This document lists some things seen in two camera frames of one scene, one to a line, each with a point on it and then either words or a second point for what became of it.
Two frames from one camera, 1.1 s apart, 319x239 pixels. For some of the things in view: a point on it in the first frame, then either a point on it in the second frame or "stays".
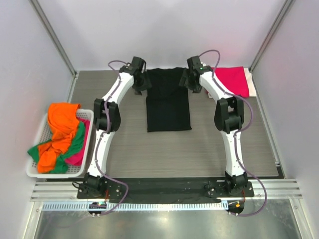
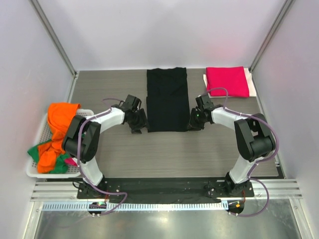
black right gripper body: x=189 y=83 -> x=197 y=120
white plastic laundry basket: x=44 y=134 stays
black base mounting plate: x=171 y=188 stays
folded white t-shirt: x=250 y=81 stays
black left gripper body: x=142 y=84 -> x=138 y=121
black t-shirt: x=167 y=103 stays
